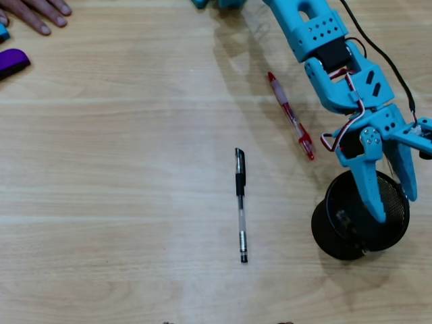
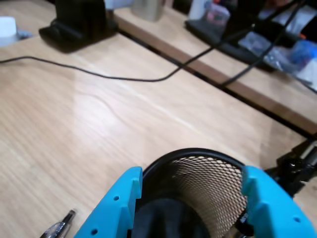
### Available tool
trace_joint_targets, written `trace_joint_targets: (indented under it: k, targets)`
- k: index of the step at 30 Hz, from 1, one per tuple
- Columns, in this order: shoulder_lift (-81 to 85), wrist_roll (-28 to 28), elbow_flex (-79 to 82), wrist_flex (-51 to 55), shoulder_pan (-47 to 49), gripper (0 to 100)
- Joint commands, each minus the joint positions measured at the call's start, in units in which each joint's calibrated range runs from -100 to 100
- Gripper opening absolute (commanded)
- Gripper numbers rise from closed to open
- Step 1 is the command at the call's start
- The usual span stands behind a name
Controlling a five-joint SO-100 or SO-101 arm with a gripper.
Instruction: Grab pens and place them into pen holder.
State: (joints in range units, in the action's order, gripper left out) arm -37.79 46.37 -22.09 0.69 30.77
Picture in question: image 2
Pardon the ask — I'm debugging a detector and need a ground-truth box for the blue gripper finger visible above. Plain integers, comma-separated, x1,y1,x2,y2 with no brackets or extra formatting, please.
73,166,144,238
241,165,317,238

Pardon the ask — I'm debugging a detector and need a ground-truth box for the black gel pen grey grip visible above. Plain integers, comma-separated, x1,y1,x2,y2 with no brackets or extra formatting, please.
39,209,77,238

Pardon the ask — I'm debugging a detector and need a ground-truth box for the black mesh pen holder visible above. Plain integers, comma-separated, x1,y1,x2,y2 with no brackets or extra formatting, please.
133,148,255,238

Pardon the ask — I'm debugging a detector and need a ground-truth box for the black clamp stand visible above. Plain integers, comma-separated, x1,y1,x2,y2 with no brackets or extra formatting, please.
264,138,317,199

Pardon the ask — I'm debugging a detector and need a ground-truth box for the blue plastic bag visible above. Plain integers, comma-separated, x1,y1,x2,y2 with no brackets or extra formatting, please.
289,39,317,70

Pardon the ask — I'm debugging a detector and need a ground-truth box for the black flat tray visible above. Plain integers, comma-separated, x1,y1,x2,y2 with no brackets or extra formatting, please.
184,18,275,72

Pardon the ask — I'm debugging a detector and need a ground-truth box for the black monitor stand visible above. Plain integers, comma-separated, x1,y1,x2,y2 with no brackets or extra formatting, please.
38,0,119,54

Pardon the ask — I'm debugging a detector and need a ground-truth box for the clear plastic box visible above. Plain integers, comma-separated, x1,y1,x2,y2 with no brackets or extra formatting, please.
205,2,231,27

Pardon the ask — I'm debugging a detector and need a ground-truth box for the beige cardboard box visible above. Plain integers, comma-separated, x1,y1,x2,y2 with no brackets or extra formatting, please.
131,0,166,22

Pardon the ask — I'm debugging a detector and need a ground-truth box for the white round container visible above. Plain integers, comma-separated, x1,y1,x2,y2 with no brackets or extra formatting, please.
0,16,18,48

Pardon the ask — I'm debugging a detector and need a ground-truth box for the white bottle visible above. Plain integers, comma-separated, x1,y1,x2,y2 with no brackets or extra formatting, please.
189,0,211,20

